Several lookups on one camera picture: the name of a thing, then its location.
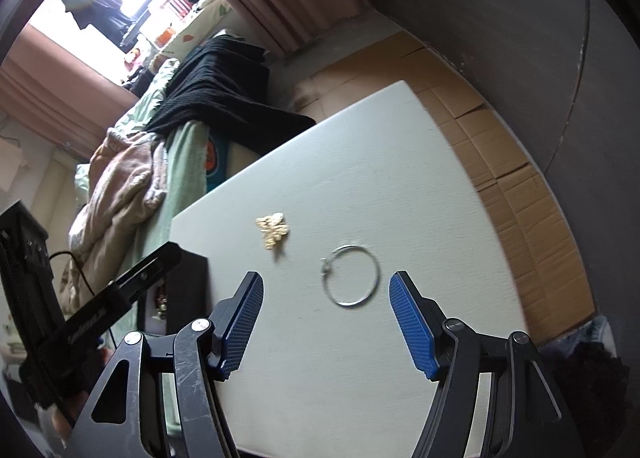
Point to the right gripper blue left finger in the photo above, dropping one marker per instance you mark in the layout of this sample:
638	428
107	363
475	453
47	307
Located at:
233	322

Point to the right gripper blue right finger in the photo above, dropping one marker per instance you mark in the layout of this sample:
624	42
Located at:
420	321

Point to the black jewelry box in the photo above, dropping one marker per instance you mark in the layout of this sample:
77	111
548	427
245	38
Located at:
177	299

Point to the person's hand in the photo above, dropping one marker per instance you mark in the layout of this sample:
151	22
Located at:
65	414

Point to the thin silver bangle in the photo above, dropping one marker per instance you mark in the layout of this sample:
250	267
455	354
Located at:
350	275

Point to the cardboard floor sheet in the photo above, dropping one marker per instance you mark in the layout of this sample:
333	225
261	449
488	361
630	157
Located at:
539	246

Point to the pink beige blanket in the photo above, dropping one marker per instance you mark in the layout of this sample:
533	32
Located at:
127	183

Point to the black knit blanket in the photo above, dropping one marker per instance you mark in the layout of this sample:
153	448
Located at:
224	84

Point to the pink curtain left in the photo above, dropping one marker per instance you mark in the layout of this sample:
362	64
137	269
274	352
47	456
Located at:
58	96

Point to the cluttered window sill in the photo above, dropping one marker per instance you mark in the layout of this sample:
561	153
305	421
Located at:
170	29

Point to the dark hanging clothes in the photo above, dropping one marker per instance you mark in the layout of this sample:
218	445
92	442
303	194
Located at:
104	15

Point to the beige cloth on wall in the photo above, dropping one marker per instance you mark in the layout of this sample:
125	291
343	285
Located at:
11	161

